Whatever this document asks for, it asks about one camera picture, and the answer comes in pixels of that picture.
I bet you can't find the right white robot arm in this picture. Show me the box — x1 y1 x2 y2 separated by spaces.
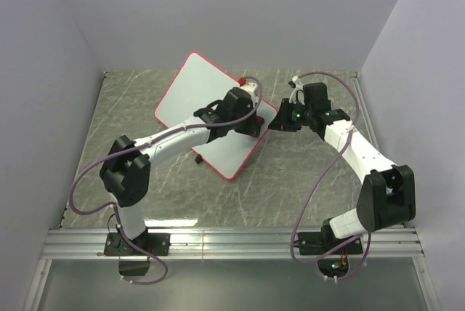
270 79 416 253

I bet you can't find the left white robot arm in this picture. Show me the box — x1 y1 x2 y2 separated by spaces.
100 82 264 254

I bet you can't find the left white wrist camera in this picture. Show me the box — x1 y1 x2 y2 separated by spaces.
238 77 259 95

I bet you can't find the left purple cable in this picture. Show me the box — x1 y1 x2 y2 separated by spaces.
68 76 263 286

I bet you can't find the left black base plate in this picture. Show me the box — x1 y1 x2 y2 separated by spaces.
103 232 171 257

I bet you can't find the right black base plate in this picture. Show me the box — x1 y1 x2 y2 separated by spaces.
294 232 363 256

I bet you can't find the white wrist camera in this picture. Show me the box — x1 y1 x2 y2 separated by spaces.
238 77 259 95
288 76 303 103

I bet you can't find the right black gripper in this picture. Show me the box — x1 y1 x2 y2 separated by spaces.
267 98 312 132

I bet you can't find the red whiteboard eraser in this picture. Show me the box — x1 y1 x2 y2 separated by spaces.
251 116 264 137

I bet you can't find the red framed whiteboard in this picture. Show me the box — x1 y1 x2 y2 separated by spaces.
154 52 278 180

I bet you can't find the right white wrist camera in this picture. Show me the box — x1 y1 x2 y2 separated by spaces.
288 76 303 103

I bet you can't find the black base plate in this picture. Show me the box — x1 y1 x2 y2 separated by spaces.
103 232 171 257
294 232 363 256

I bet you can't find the aluminium front rail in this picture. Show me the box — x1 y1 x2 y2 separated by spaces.
40 227 424 260

